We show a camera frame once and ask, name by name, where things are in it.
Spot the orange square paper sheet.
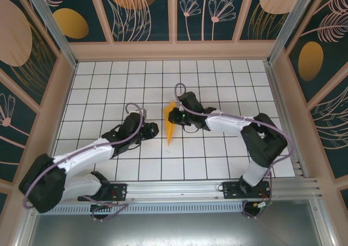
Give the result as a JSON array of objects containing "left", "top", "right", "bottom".
[{"left": 162, "top": 100, "right": 177, "bottom": 146}]

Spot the grey metal sheet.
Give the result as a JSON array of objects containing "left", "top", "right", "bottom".
[{"left": 15, "top": 199, "right": 335, "bottom": 246}]

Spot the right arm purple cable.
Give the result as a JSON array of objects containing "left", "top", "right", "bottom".
[{"left": 173, "top": 83, "right": 297, "bottom": 219}]

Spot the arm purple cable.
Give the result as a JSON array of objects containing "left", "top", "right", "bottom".
[
  {"left": 23, "top": 102, "right": 145, "bottom": 222},
  {"left": 173, "top": 83, "right": 297, "bottom": 219}
]

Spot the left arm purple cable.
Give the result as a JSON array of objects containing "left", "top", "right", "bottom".
[{"left": 23, "top": 102, "right": 145, "bottom": 222}]

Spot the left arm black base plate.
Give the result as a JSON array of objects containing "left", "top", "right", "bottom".
[{"left": 78, "top": 182, "right": 128, "bottom": 202}]

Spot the aluminium mounting rail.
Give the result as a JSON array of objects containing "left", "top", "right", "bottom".
[{"left": 25, "top": 176, "right": 324, "bottom": 205}]

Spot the slotted grey cable duct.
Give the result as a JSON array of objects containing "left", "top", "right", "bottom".
[{"left": 50, "top": 203, "right": 245, "bottom": 216}]

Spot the aluminium side rail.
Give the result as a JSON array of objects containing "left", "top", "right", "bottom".
[{"left": 265, "top": 61, "right": 310, "bottom": 179}]

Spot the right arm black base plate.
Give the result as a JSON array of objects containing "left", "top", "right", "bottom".
[{"left": 222, "top": 181, "right": 272, "bottom": 200}]

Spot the aluminium frame post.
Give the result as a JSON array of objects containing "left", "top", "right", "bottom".
[
  {"left": 266, "top": 0, "right": 318, "bottom": 65},
  {"left": 22, "top": 0, "right": 79, "bottom": 69}
]

